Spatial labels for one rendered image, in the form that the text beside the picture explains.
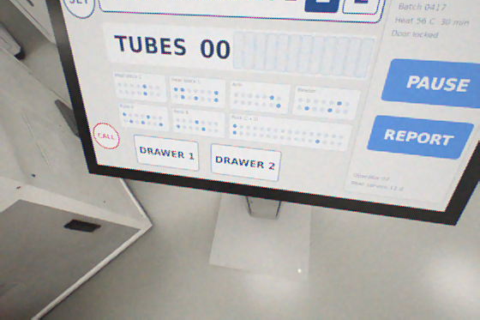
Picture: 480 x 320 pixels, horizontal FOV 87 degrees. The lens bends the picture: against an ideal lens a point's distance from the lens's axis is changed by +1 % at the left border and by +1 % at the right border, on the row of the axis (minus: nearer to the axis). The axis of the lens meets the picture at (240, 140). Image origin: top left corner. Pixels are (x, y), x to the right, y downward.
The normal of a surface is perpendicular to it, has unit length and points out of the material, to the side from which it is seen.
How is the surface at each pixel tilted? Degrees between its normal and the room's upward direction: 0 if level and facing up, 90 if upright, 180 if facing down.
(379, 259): 0
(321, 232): 0
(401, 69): 50
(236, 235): 3
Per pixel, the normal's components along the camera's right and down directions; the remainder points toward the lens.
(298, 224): 0.00, -0.42
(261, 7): -0.18, 0.41
